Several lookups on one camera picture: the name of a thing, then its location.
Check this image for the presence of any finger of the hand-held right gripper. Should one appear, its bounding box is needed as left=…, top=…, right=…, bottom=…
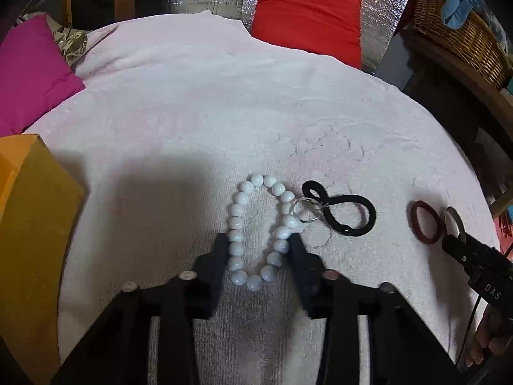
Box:
left=442, top=235, right=480, bottom=278

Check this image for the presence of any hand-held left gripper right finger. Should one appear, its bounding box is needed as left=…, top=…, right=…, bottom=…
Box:
left=286, top=233, right=467, bottom=385

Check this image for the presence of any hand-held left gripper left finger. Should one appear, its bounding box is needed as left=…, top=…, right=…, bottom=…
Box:
left=50, top=233, right=231, bottom=385

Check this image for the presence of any white bead bracelet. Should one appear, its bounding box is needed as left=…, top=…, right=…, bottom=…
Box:
left=227, top=174, right=301, bottom=292

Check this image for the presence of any silver bangle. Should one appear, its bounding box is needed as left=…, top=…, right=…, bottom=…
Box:
left=442, top=207, right=467, bottom=242

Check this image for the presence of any person's right hand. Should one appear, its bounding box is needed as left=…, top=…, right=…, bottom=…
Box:
left=466, top=308, right=513, bottom=368

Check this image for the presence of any dark red band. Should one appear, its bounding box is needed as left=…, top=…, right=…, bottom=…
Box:
left=409, top=200, right=446, bottom=245

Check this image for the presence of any white towel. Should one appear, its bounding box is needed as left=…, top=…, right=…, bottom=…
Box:
left=22, top=9, right=501, bottom=385

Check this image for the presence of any wooden shelf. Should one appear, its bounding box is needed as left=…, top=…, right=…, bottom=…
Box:
left=400, top=27, right=513, bottom=219

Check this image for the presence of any wicker basket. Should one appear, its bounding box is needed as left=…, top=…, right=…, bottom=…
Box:
left=413, top=0, right=513, bottom=90

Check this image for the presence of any blue cloth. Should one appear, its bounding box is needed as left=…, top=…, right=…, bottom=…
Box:
left=441, top=0, right=489, bottom=30

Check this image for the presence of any red cushion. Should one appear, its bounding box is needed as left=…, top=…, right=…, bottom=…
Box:
left=251, top=0, right=363, bottom=70

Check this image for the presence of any patterned cloth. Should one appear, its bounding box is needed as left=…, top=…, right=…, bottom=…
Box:
left=18, top=13, right=89, bottom=66

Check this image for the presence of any magenta cushion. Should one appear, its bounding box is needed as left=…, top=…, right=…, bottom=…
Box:
left=0, top=13, right=86, bottom=137

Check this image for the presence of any silver ring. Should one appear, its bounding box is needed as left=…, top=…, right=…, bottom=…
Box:
left=290, top=198, right=322, bottom=224

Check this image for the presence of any black hair tie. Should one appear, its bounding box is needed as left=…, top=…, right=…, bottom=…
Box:
left=301, top=180, right=376, bottom=237

